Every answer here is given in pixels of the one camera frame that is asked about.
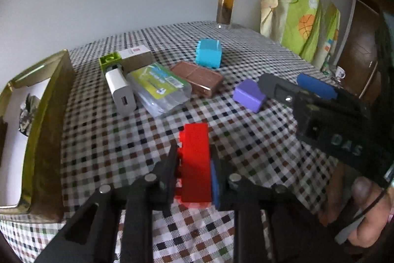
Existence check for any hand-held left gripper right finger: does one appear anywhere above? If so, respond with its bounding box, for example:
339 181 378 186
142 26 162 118
209 144 339 263

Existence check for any white charger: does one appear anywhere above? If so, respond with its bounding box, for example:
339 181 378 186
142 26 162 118
105 69 137 114

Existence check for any purple building block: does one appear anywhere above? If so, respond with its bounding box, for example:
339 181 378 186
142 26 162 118
233 79 267 113

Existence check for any gold tin box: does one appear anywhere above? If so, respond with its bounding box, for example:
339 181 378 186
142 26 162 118
0 49 76 223

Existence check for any clear floss pick box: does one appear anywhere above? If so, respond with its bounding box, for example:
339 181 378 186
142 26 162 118
127 63 192 118

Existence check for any copper brown case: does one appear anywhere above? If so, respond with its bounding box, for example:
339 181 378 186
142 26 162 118
170 61 224 98

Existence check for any person's right hand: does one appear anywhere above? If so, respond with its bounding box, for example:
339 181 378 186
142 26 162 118
320 164 394 248

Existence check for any brown wooden door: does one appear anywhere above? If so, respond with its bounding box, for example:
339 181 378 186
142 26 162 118
337 0 394 97

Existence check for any glass tea bottle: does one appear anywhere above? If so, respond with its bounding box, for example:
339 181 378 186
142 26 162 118
216 0 239 29

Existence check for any green building block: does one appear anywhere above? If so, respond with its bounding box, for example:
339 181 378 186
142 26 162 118
99 52 125 75

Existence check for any green printed bedding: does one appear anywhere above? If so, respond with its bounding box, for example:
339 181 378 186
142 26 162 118
259 0 341 72

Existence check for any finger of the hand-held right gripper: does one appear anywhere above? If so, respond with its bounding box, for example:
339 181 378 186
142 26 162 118
297 73 337 101
257 73 300 106

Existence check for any cyan building block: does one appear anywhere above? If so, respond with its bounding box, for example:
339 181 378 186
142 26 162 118
195 39 223 69

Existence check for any camouflage patterned object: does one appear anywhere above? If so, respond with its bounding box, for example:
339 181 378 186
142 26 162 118
19 93 40 136

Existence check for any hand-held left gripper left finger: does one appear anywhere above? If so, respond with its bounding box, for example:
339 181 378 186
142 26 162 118
34 140 181 263

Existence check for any beige and white carton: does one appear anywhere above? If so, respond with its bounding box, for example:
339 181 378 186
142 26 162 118
118 45 154 72

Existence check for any red building block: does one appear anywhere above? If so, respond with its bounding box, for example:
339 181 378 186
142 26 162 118
175 123 213 208

